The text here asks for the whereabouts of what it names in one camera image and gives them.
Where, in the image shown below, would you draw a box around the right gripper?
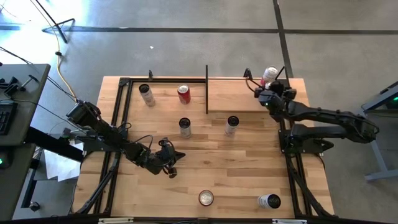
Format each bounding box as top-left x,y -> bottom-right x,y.
254,81 -> 298,110

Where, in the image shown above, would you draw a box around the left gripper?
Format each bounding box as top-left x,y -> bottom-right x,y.
155,139 -> 187,180

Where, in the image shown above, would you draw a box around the white slim Celsius can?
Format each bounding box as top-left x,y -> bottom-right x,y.
224,115 -> 239,137
257,194 -> 282,210
178,117 -> 192,139

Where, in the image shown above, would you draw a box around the red soda can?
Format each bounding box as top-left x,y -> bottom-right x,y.
198,189 -> 215,207

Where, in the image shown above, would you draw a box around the red Coke can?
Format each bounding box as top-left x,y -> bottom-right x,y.
177,83 -> 192,105

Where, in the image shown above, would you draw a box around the white slim can palm print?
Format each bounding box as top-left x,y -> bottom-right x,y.
138,83 -> 156,108

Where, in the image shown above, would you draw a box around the white label strip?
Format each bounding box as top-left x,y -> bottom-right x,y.
98,217 -> 134,224
272,218 -> 308,224

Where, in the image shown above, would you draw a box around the white paper sheets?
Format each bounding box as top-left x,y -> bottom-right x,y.
43,141 -> 85,183

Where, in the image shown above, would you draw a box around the black device green light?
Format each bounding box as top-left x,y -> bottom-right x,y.
385,90 -> 398,110
0,148 -> 13,170

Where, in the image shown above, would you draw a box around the black desk support beam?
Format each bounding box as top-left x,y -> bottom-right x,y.
24,126 -> 85,162

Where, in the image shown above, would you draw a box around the dark grey desk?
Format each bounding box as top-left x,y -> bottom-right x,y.
0,63 -> 52,221

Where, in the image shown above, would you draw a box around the black clamp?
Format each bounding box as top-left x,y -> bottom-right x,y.
19,74 -> 40,91
0,77 -> 19,97

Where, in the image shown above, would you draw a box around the black keyboard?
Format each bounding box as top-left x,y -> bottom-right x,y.
0,102 -> 18,136

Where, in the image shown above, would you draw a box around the black tripod stand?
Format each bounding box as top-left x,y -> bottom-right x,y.
33,0 -> 76,44

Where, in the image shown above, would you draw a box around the black aluminium table frame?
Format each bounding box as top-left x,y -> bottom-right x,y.
93,76 -> 312,220

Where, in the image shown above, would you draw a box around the black diagonal frame strut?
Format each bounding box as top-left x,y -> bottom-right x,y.
285,154 -> 332,218
74,151 -> 123,215

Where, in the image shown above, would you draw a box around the grey metal workbench frame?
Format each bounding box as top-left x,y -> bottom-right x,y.
360,81 -> 398,183

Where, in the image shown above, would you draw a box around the yellow floor cable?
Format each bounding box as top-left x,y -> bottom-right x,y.
29,0 -> 78,100

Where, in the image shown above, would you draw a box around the black floor cable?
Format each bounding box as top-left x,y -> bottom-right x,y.
0,46 -> 34,65

